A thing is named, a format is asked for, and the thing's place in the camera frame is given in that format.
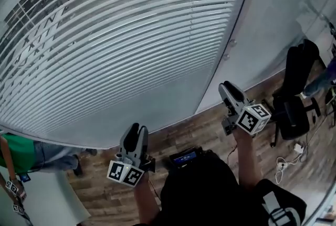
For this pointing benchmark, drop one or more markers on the white power adapter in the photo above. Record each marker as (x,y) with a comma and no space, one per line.
(299,148)

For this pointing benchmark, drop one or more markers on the white slatted window blinds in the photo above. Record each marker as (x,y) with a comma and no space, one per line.
(110,49)

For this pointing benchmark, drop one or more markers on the white table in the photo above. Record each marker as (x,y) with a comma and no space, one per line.
(44,198)

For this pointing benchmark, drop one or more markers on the person's right forearm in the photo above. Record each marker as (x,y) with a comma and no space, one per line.
(246,162)

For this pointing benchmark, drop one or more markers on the black chest-mounted device with screen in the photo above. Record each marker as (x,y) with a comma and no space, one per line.
(185,158)

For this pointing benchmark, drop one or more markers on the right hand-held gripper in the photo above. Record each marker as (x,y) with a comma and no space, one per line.
(252,118)

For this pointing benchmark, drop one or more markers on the person's left forearm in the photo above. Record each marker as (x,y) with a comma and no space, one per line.
(145,201)

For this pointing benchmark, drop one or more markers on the round metal door knob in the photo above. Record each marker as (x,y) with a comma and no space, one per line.
(226,56)
(232,42)

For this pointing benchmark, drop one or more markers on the black office chair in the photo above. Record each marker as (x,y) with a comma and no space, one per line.
(294,112)

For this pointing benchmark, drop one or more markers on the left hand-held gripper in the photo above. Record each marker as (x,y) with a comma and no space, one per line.
(123,172)

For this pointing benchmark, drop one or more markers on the person's black printed shirt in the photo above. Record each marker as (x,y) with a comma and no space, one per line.
(204,193)

